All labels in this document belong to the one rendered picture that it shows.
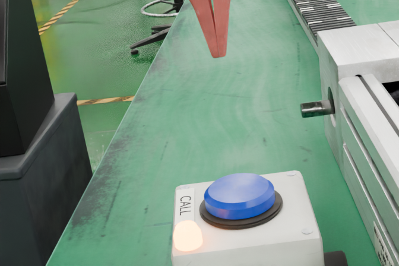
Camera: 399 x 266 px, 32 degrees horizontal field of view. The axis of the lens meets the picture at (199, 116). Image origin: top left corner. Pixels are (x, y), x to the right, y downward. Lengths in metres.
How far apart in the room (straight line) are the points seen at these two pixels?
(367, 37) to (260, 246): 0.24
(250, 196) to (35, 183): 0.35
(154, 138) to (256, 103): 0.11
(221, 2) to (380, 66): 0.20
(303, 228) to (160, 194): 0.20
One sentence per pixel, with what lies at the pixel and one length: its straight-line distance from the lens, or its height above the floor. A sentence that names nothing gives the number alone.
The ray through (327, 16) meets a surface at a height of 0.81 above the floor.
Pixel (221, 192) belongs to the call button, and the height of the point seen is 0.85.
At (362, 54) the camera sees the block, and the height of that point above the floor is 0.87.
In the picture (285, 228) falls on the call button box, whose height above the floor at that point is 0.84.
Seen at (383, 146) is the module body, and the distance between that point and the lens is 0.40.
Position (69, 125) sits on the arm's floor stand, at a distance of 0.80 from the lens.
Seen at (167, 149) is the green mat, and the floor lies 0.78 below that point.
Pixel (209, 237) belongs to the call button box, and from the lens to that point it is 0.38.
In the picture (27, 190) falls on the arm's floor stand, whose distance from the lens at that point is 0.68.
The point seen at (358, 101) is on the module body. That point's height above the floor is 0.86.
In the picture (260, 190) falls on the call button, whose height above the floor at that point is 0.85.
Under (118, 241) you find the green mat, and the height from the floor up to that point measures 0.78.
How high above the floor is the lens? 1.04
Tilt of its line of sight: 22 degrees down
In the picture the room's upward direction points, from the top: 9 degrees counter-clockwise
